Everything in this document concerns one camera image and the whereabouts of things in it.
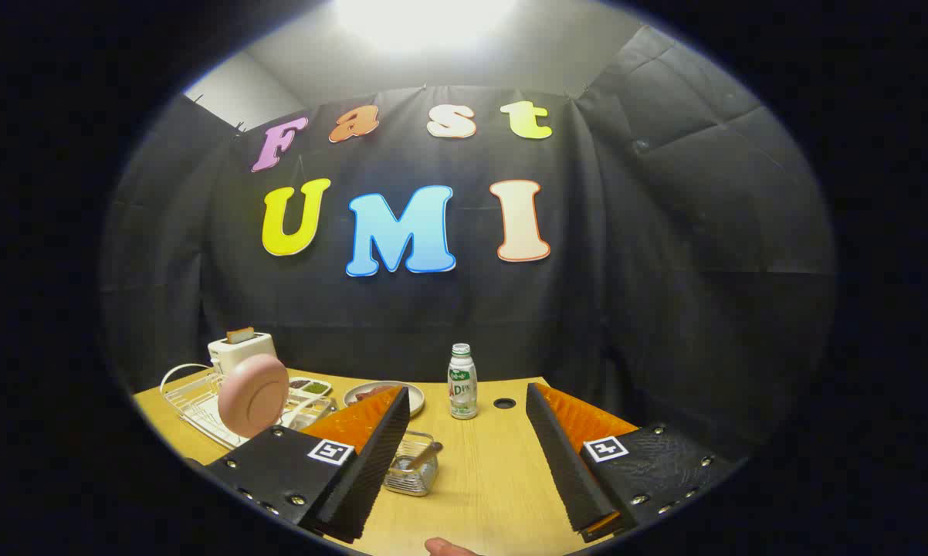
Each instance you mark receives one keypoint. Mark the white toaster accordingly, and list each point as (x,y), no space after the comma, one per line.
(236,355)

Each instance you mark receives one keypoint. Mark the beige plate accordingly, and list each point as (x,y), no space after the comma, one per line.
(356,397)

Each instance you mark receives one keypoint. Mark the white drip tray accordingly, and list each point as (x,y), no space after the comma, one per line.
(309,413)

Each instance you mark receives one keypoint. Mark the green beans pile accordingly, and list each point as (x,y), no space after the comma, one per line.
(319,384)

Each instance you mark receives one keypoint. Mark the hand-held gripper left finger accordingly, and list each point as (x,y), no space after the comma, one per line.
(371,479)

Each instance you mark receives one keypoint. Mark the brown toast slice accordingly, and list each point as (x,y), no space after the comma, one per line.
(240,335)

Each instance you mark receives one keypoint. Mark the white plastic drink bottle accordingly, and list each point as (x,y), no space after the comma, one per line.
(462,394)

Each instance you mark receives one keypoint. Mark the pink plate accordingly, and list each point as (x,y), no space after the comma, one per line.
(252,395)

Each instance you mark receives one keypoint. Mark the brown meat piece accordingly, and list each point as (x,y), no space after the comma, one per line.
(371,394)

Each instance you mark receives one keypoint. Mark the white divided tray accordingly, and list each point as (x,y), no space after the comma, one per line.
(309,394)

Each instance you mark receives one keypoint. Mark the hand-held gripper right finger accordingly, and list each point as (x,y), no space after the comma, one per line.
(564,463)

